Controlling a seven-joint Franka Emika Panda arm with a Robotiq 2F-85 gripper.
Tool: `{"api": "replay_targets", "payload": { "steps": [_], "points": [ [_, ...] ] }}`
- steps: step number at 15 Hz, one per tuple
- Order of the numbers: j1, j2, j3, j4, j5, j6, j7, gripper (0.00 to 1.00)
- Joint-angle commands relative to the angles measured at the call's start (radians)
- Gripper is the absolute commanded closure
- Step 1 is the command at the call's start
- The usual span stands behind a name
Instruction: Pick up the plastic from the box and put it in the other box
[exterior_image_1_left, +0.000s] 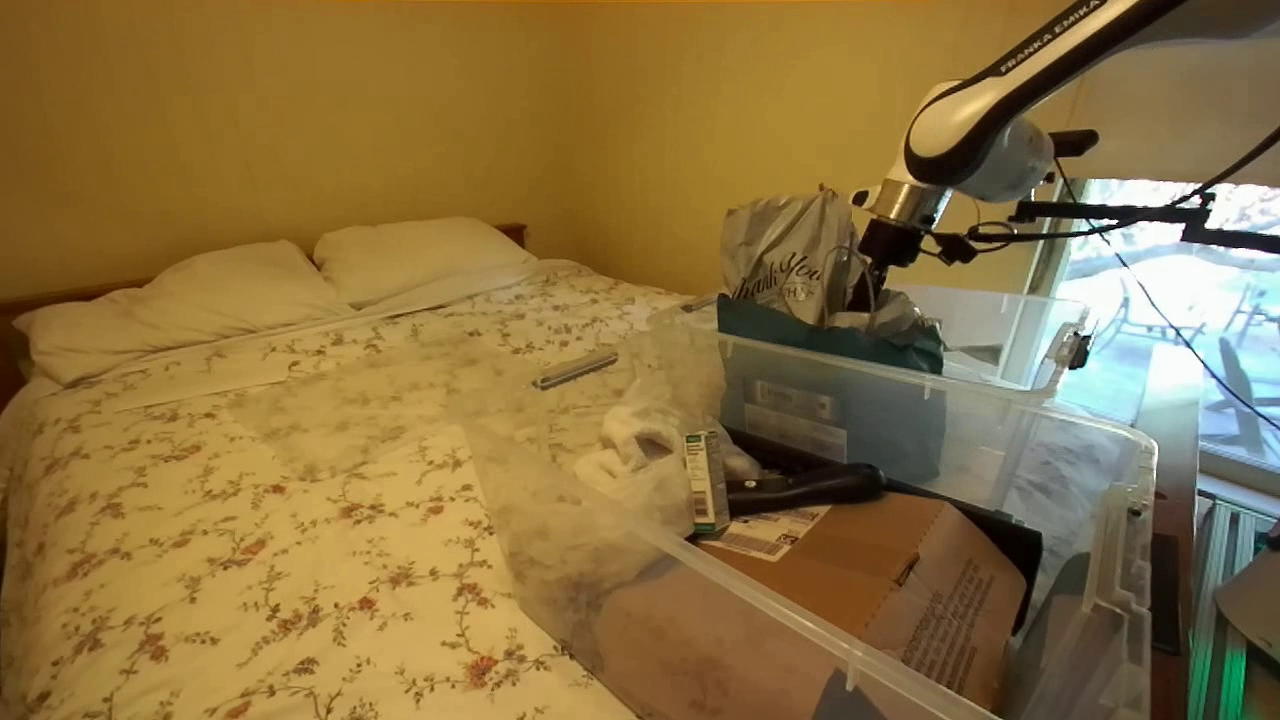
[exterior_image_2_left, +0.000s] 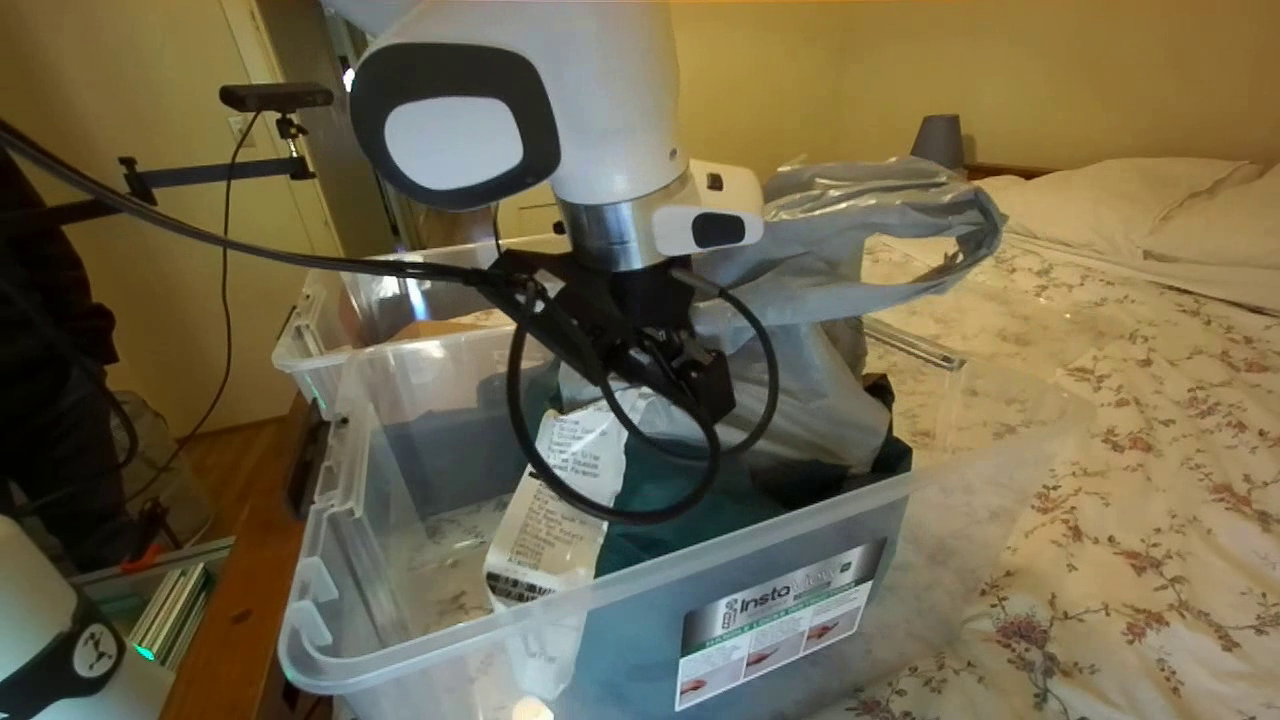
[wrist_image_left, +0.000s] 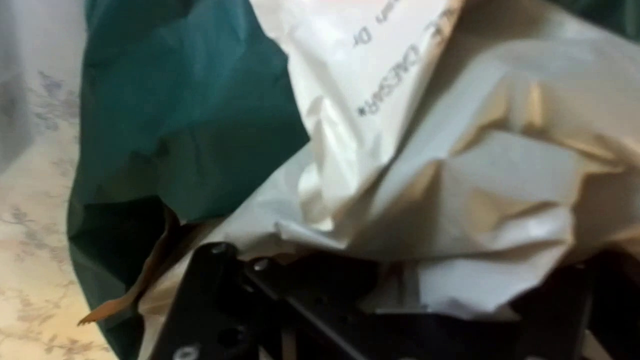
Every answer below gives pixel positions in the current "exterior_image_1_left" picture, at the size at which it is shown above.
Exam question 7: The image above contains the large white pillow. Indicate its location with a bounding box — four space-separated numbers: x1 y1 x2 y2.
11 237 357 391

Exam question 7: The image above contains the white roller blind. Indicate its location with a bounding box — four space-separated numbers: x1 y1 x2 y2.
1064 24 1280 193

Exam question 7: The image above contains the white crumpled cloth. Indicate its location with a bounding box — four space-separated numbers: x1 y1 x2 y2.
583 397 692 490

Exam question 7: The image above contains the grey thank you plastic bag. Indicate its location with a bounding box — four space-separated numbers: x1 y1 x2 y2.
715 187 925 335

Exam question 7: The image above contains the round grey stand base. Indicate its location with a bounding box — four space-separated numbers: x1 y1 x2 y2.
1212 552 1280 672

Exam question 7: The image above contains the thick black cable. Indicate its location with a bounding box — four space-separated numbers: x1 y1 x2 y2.
1154 118 1280 215

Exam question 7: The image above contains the green and white carton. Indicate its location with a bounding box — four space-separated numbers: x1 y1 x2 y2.
678 427 736 540

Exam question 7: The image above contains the floral duvet bed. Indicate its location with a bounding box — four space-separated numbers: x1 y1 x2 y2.
0 256 710 720

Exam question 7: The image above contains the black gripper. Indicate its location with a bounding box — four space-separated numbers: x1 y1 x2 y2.
847 181 953 320

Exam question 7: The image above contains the window glass pane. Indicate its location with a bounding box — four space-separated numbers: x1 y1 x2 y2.
1043 174 1280 490

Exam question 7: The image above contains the small white pillow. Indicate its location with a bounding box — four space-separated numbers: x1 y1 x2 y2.
307 213 535 311

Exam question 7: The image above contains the thin grey cable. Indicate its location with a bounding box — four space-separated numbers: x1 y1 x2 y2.
1064 213 1280 431

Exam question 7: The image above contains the large clear plastic storage box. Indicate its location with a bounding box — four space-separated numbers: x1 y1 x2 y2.
464 413 1165 720

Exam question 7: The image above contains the brown cardboard box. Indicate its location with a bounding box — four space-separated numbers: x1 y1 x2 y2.
583 490 1035 717

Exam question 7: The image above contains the black exterior camera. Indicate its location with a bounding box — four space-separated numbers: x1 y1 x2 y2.
1048 123 1103 165

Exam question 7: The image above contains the white radiator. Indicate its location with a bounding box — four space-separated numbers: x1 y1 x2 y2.
1184 475 1280 720

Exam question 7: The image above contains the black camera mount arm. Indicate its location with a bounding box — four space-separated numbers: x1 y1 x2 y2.
963 184 1280 261

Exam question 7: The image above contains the grey remote control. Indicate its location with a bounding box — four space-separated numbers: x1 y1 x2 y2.
532 343 622 391

